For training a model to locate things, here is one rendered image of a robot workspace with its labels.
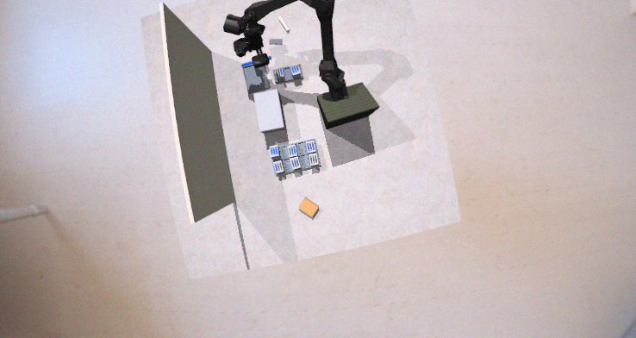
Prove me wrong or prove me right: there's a brown rectangular block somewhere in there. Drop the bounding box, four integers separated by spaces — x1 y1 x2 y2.
298 198 319 216

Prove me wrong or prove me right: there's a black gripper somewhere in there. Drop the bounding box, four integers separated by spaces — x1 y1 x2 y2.
246 35 270 69

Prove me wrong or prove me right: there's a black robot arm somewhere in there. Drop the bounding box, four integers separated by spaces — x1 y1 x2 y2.
223 0 349 102

